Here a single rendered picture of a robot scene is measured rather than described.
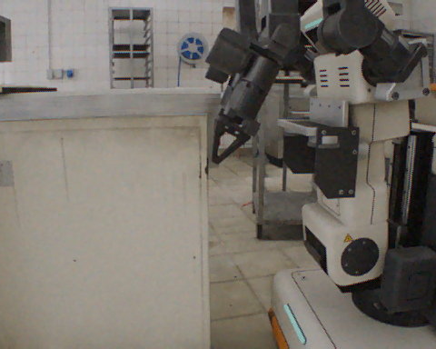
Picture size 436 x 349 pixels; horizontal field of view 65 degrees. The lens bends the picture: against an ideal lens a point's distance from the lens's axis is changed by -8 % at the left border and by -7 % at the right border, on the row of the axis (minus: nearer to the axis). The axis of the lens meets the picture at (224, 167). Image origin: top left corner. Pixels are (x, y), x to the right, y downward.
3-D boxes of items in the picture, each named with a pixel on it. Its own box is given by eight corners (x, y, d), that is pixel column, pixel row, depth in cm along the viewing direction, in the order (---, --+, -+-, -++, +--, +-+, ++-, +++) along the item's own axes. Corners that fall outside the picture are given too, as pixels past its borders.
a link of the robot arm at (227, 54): (300, 29, 60) (285, 36, 68) (239, -6, 57) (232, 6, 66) (268, 92, 61) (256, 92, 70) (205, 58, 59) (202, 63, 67)
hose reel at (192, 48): (206, 116, 501) (206, 34, 479) (209, 117, 485) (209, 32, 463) (176, 116, 491) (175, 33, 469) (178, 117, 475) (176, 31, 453)
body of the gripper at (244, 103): (222, 115, 61) (242, 75, 60) (216, 113, 71) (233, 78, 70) (256, 134, 62) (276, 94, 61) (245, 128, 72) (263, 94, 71)
